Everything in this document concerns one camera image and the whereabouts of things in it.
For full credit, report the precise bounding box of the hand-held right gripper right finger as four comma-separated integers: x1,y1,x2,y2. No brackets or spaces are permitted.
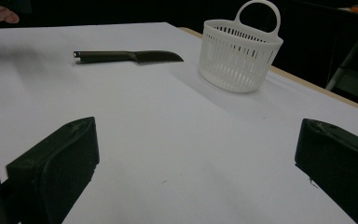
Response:
294,118,358,224

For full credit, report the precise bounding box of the grey metal stand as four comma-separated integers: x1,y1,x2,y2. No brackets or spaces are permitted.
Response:
325,27,358,101

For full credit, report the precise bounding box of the clear plastic cup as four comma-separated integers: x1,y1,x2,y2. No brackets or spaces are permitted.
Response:
198,0,284,93

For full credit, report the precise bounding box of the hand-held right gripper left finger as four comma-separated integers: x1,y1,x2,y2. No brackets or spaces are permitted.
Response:
6,117,101,224

